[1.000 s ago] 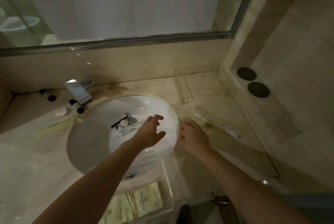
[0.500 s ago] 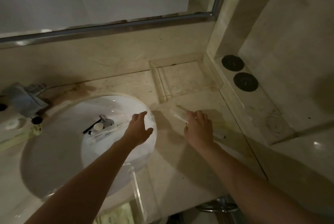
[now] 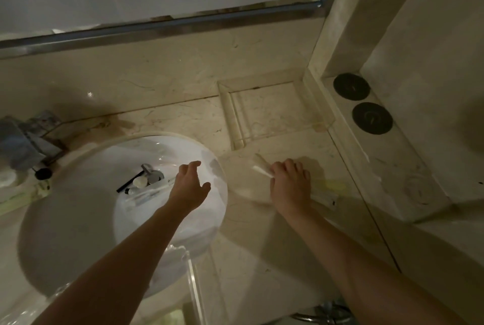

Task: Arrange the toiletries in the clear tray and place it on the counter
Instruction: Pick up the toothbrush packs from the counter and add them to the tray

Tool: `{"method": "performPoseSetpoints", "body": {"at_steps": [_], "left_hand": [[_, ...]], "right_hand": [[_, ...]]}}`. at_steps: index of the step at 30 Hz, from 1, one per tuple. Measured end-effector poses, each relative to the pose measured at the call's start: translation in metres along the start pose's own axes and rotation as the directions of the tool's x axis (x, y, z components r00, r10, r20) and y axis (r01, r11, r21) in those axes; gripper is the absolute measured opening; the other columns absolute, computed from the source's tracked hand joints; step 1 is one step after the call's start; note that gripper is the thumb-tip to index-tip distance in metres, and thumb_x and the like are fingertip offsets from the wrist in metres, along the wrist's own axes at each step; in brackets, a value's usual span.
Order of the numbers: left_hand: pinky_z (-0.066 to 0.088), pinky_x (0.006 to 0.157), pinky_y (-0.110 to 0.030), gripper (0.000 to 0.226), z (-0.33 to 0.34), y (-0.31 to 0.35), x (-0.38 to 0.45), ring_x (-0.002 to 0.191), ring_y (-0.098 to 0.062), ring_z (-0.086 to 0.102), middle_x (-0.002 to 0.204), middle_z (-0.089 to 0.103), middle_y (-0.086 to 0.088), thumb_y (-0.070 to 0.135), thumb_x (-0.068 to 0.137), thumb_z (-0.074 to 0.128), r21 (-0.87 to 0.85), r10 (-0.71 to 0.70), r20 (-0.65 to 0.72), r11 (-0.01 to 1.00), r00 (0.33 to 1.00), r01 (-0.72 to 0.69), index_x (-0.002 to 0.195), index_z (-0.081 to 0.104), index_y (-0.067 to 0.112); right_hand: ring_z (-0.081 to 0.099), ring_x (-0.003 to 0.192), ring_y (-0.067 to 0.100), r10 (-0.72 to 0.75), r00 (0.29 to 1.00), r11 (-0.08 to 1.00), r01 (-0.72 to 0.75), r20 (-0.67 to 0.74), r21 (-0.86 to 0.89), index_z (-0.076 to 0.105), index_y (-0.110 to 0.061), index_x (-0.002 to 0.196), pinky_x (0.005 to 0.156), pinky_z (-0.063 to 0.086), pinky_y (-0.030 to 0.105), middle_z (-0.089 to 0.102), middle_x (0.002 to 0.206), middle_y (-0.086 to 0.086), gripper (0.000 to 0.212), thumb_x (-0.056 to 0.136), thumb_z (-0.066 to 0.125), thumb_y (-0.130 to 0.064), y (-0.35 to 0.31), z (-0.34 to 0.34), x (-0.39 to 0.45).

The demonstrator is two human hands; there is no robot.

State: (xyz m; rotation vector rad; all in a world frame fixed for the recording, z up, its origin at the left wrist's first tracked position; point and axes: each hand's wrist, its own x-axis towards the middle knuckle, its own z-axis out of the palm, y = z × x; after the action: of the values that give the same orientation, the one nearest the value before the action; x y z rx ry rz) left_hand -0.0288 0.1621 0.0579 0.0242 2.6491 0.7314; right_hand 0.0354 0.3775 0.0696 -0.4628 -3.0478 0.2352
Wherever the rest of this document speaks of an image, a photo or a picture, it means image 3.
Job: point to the person's right hand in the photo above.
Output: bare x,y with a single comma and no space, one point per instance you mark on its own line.
291,188

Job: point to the person's left hand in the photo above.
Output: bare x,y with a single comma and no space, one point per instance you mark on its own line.
187,192

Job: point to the clear toothbrush packet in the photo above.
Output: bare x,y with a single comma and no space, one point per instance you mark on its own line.
262,167
147,196

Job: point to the small white tube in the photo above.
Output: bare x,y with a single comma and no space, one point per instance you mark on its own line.
131,191

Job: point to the black comb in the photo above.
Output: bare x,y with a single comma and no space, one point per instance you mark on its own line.
128,181

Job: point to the transparent tray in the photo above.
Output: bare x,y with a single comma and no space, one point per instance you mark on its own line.
193,279

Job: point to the white sink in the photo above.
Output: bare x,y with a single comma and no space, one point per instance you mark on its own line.
68,222

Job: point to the black-capped bottle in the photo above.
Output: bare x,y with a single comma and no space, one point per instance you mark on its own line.
43,173

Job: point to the person's left forearm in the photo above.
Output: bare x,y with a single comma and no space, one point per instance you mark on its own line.
113,279

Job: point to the person's right forearm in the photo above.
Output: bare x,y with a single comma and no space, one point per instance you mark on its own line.
359,272

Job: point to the clear acrylic tray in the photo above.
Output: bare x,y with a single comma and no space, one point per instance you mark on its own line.
236,116

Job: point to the chrome drain stopper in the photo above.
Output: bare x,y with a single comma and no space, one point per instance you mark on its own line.
153,174

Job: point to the black round coaster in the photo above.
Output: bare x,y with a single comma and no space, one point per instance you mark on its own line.
372,118
351,86

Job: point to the chrome faucet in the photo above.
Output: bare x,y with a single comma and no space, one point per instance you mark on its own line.
26,143

